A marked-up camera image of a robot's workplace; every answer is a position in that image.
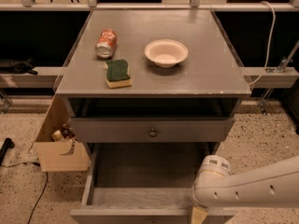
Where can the metal bracket right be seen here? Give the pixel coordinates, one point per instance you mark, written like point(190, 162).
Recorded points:
point(279, 77)

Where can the white paper bowl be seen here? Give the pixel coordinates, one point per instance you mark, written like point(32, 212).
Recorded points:
point(166, 53)

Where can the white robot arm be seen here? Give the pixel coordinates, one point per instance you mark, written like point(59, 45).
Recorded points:
point(215, 187)

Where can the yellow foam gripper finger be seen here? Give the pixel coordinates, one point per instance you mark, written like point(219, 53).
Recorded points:
point(198, 215)

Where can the black cylinder on floor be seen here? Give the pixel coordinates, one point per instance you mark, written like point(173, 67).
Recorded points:
point(7, 144)

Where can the grey top drawer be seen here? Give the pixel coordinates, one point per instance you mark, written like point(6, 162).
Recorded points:
point(150, 130)

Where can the cardboard box with items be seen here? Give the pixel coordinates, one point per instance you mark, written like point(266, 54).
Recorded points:
point(63, 155)

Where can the green yellow sponge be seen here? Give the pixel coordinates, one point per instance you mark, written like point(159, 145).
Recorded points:
point(118, 74)

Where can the grey wooden drawer cabinet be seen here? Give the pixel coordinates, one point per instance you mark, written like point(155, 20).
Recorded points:
point(208, 84)

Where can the orange soda can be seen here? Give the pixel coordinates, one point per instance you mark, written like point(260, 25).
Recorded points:
point(106, 44)

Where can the grey drawer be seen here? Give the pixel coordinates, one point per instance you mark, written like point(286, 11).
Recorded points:
point(140, 184)
point(150, 130)

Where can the black object on shelf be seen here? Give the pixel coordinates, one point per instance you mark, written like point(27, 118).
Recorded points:
point(8, 66)

